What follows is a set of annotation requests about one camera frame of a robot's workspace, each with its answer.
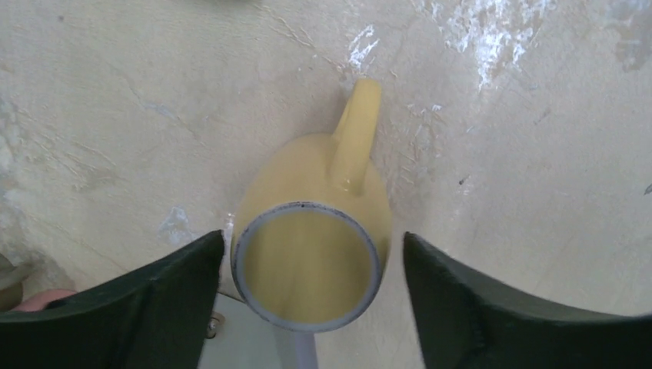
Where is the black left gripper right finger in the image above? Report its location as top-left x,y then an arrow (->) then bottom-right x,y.
403,232 -> 651,368

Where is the light green mug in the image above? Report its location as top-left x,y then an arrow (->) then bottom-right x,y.
0,254 -> 33,312

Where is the yellow mug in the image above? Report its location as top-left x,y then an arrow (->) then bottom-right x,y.
231,78 -> 392,333

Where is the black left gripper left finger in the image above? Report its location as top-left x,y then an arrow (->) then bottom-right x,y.
1,231 -> 225,368

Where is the pink mug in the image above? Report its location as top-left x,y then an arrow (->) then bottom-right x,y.
12,289 -> 76,311

